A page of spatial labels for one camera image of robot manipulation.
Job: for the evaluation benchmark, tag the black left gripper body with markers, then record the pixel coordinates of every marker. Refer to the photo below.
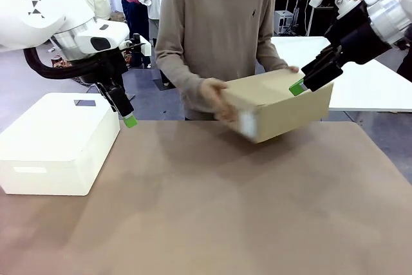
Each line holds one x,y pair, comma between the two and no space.
106,69

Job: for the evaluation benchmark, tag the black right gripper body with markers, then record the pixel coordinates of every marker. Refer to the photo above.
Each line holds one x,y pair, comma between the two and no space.
357,36

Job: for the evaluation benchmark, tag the brown cardboard shoe box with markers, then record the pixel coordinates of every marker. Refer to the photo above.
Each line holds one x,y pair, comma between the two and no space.
280,107

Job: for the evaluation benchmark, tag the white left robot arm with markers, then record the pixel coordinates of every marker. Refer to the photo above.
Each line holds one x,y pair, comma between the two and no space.
48,4

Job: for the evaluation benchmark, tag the person's left forearm beige sleeve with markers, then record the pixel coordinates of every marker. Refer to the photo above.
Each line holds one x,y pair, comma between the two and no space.
272,57

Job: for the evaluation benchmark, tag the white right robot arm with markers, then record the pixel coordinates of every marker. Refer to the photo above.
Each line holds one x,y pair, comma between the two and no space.
389,7

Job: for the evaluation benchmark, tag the person's right forearm beige sleeve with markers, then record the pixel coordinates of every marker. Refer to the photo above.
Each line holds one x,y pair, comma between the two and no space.
180,72

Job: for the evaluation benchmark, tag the black label on white box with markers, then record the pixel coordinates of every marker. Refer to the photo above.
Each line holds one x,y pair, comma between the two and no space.
85,102

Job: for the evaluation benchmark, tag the white storage box with lid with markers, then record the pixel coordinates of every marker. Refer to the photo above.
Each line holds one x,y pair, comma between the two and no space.
54,143

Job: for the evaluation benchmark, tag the person's left hand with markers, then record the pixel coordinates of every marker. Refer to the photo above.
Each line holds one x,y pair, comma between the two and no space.
293,69

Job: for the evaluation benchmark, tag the person's right hand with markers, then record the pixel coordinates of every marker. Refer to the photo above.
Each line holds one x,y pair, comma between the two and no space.
219,101

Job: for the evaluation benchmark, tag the black keyboard on floor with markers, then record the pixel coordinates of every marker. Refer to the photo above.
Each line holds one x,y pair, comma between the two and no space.
82,82

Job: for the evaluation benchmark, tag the white background table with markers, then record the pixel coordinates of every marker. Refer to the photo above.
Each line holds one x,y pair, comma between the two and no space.
370,85

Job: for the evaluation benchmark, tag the small white cabinet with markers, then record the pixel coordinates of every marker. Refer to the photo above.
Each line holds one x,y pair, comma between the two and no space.
283,22

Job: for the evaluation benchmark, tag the bystander in pink top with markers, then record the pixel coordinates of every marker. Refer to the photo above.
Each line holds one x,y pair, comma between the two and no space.
135,17

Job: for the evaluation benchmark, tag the person's torso beige sweater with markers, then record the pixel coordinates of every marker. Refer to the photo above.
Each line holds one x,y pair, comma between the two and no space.
219,24

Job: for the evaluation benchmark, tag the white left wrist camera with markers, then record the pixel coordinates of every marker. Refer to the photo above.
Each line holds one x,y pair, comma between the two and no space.
143,46

